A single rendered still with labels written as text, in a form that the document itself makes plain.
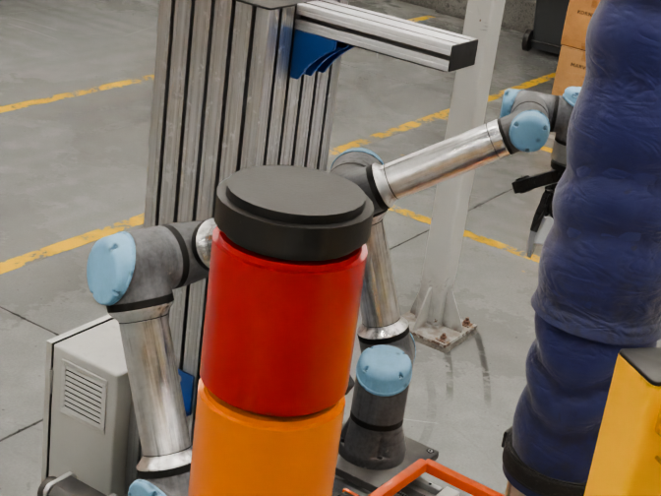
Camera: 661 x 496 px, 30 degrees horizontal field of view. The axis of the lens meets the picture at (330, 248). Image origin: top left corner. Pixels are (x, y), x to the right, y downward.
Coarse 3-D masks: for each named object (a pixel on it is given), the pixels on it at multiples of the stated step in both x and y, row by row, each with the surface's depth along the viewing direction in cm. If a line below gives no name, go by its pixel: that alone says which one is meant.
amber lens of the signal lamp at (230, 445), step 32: (224, 416) 40; (256, 416) 40; (288, 416) 40; (320, 416) 40; (224, 448) 40; (256, 448) 40; (288, 448) 40; (320, 448) 40; (192, 480) 42; (224, 480) 40; (256, 480) 40; (288, 480) 40; (320, 480) 41
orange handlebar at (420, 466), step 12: (408, 468) 237; (420, 468) 238; (432, 468) 239; (444, 468) 239; (396, 480) 233; (408, 480) 235; (444, 480) 238; (456, 480) 236; (468, 480) 236; (372, 492) 228; (384, 492) 228; (468, 492) 235; (480, 492) 234; (492, 492) 233
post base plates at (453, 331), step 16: (432, 288) 559; (416, 304) 573; (448, 304) 563; (416, 320) 557; (448, 320) 565; (464, 320) 570; (416, 336) 556; (432, 336) 555; (448, 336) 557; (464, 336) 564
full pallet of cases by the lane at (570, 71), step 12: (576, 0) 901; (588, 0) 895; (576, 12) 903; (588, 12) 897; (576, 24) 905; (588, 24) 900; (564, 36) 914; (576, 36) 908; (564, 48) 916; (576, 48) 911; (564, 60) 918; (576, 60) 912; (564, 72) 920; (576, 72) 914; (564, 84) 922; (576, 84) 916
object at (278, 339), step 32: (224, 256) 38; (256, 256) 37; (352, 256) 38; (224, 288) 38; (256, 288) 38; (288, 288) 37; (320, 288) 38; (352, 288) 39; (224, 320) 39; (256, 320) 38; (288, 320) 38; (320, 320) 38; (352, 320) 39; (224, 352) 39; (256, 352) 38; (288, 352) 38; (320, 352) 39; (352, 352) 41; (224, 384) 39; (256, 384) 39; (288, 384) 39; (320, 384) 39
